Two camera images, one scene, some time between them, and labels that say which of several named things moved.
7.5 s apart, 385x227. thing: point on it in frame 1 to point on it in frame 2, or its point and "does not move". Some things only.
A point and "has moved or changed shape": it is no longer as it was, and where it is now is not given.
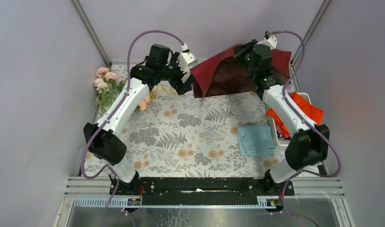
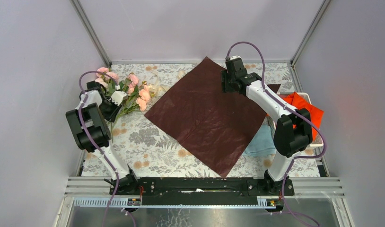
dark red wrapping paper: x=222 y=75 has moved or changed shape
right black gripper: x=248 y=48 to x=224 y=77
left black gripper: x=176 y=83 to x=111 y=116
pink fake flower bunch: x=108 y=86 does not move
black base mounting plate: x=197 y=191 does not move
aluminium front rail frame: x=97 y=190 does not move
